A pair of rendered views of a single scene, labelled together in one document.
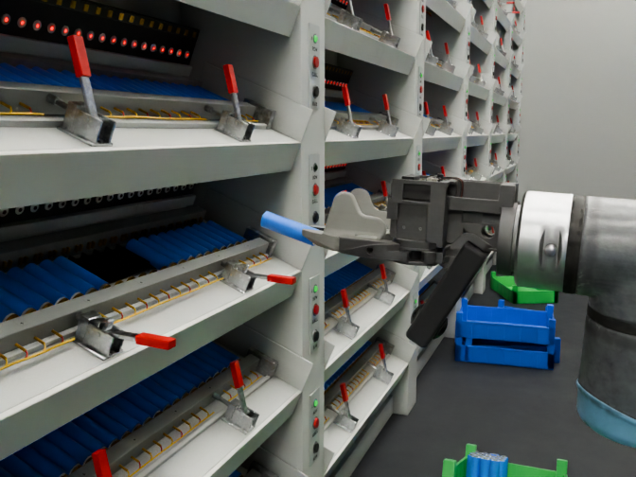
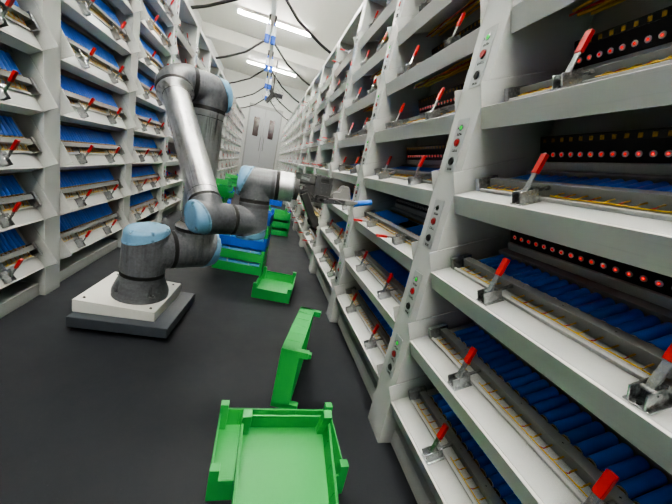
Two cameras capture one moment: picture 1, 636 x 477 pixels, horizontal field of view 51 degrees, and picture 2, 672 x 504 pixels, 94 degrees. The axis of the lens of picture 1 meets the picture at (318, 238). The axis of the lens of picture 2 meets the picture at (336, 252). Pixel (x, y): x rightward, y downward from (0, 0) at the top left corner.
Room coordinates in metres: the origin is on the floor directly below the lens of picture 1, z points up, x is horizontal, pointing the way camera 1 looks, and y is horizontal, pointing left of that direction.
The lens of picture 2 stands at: (1.51, -0.65, 0.70)
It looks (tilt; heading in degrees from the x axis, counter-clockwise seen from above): 14 degrees down; 143
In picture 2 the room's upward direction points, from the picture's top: 13 degrees clockwise
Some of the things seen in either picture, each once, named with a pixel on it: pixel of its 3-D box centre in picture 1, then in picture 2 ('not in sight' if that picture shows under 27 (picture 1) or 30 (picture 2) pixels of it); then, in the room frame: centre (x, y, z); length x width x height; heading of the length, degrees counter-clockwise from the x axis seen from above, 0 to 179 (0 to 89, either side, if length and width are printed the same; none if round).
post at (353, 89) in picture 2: not in sight; (349, 151); (-0.25, 0.61, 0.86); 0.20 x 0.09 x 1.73; 68
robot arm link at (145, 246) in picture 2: not in sight; (147, 247); (0.22, -0.53, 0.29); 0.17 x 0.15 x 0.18; 101
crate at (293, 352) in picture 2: not in sight; (298, 352); (0.73, -0.12, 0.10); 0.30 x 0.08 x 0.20; 141
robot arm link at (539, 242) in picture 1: (539, 240); (286, 186); (0.60, -0.21, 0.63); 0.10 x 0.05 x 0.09; 158
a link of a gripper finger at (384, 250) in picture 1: (384, 246); not in sight; (0.64, -0.06, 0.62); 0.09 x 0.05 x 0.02; 72
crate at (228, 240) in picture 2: not in sight; (244, 237); (-0.36, 0.04, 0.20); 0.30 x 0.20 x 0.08; 61
